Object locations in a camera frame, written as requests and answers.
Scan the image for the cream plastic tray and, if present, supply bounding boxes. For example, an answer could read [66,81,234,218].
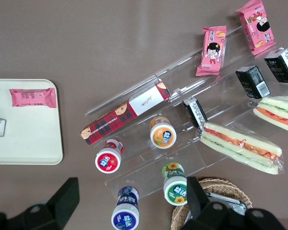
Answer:
[0,79,64,166]

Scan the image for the red plaid cookie box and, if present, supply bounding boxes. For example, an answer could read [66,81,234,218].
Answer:
[80,81,171,146]

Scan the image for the blue gum jar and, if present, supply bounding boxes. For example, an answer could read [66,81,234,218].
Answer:
[111,186,141,230]

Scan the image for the aluminium foil container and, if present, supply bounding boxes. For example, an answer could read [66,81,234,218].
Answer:
[204,190,246,216]

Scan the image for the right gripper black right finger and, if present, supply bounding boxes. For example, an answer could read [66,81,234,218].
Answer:
[182,176,231,230]

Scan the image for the red gum jar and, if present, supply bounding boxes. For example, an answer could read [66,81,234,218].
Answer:
[95,138,124,173]

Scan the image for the green gum jar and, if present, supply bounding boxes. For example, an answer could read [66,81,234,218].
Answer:
[162,162,190,207]

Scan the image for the clear acrylic tiered stand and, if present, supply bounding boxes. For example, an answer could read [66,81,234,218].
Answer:
[84,74,209,200]
[155,23,288,168]

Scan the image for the pink cartoon snack pack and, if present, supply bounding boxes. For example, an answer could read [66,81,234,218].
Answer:
[235,0,276,56]
[196,25,228,77]

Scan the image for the orange gum jar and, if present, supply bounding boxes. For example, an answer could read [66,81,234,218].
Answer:
[150,116,178,150]

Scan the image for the plastic-wrapped sandwich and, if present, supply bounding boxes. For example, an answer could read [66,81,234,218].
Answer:
[199,121,285,176]
[252,95,288,136]

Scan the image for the oval wicker basket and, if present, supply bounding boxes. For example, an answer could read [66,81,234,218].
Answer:
[170,176,254,230]

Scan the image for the pink wafer bar wrapper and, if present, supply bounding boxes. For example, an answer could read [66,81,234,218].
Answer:
[9,87,57,109]

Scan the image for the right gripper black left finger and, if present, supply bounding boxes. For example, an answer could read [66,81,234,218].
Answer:
[8,177,80,230]

